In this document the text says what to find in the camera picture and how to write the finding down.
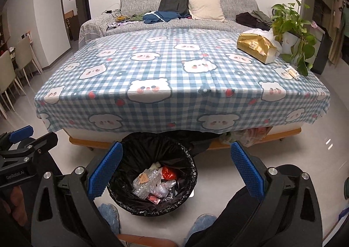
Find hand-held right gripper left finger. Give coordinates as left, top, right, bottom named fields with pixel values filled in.
left=31, top=141, right=124, bottom=247

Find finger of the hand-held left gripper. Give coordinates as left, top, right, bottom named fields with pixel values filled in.
left=0, top=125, right=34, bottom=152
left=0, top=132, right=59, bottom=167

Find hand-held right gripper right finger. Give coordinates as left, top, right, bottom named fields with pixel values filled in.
left=230, top=141, right=323, bottom=247

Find trash bin with black liner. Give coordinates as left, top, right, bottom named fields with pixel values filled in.
left=106, top=132, right=198, bottom=216

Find red plastic bag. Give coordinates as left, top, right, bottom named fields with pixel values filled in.
left=161, top=166, right=178, bottom=180

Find person's left hand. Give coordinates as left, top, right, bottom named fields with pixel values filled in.
left=0, top=184, right=26, bottom=217

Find clear plastic bag bundle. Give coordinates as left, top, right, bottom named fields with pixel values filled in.
left=219, top=126, right=269, bottom=147

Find wooden table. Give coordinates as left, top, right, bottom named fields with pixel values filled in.
left=63, top=123, right=303, bottom=151

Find blue fuzzy slipper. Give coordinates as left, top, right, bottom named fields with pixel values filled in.
left=191, top=214, right=217, bottom=237
left=99, top=203, right=120, bottom=235

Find person's right leg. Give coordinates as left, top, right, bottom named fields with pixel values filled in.
left=184, top=185, right=273, bottom=247

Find beige dining chair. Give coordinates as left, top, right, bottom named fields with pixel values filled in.
left=15, top=36, right=43, bottom=85
left=0, top=51, right=25, bottom=112

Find orange stool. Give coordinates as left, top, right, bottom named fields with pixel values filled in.
left=117, top=233, right=178, bottom=247

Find small white packet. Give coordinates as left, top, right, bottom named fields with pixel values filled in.
left=284, top=65, right=300, bottom=80

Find gold tissue pack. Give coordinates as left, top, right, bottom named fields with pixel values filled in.
left=237, top=29, right=282, bottom=65

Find blue checkered printed tablecloth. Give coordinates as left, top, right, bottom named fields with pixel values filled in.
left=34, top=28, right=331, bottom=134

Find white plant pot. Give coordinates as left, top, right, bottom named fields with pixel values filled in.
left=281, top=31, right=302, bottom=55

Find black cabinet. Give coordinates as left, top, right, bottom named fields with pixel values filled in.
left=311, top=0, right=334, bottom=74

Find dark clothes pile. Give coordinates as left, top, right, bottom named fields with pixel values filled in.
left=235, top=10, right=273, bottom=31

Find green potted plant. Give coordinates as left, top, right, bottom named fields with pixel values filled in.
left=270, top=0, right=318, bottom=77

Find blue jacket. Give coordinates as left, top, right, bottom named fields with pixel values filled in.
left=142, top=11, right=191, bottom=24

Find beige pillow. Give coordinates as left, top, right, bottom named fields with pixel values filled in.
left=188, top=0, right=228, bottom=22

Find grey sofa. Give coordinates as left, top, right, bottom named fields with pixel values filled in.
left=79, top=0, right=273, bottom=50

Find dark grey backpack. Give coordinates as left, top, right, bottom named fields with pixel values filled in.
left=158, top=0, right=190, bottom=17

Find charger cables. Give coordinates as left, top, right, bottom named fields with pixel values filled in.
left=102, top=8, right=131, bottom=22

